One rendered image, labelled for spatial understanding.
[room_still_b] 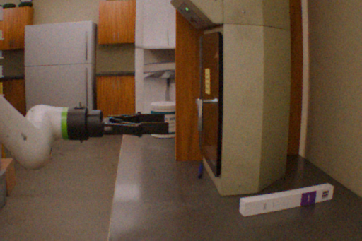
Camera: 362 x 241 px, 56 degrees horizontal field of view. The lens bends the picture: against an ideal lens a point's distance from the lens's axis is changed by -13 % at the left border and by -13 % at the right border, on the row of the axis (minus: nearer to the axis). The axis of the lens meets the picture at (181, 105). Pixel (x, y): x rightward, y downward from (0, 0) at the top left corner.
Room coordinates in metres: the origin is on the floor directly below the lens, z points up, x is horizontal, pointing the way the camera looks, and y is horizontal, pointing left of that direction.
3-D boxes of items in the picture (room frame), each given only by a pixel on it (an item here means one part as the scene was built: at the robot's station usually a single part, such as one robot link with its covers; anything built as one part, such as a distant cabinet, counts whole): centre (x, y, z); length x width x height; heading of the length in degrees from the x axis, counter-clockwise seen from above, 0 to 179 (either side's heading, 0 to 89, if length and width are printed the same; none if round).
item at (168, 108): (1.80, 0.08, 1.02); 0.13 x 0.13 x 0.15
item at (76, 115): (1.02, 0.28, 1.15); 0.09 x 0.06 x 0.12; 7
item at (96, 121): (1.03, 0.21, 1.14); 0.09 x 0.08 x 0.07; 97
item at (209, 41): (1.17, -0.09, 1.19); 0.30 x 0.01 x 0.40; 6
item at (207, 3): (1.16, -0.04, 1.46); 0.32 x 0.12 x 0.10; 6
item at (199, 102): (1.06, -0.07, 1.17); 0.05 x 0.03 x 0.10; 96
